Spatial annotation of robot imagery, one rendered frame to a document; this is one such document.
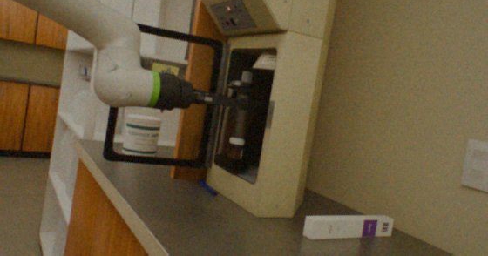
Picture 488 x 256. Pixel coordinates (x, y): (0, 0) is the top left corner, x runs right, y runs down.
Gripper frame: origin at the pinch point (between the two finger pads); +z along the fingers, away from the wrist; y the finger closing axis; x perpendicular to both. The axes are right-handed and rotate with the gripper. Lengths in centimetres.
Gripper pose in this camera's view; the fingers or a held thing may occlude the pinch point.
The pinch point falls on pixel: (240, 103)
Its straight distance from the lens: 118.3
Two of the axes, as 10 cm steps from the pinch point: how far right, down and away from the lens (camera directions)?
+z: 8.4, 1.2, 5.3
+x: -1.7, 9.8, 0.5
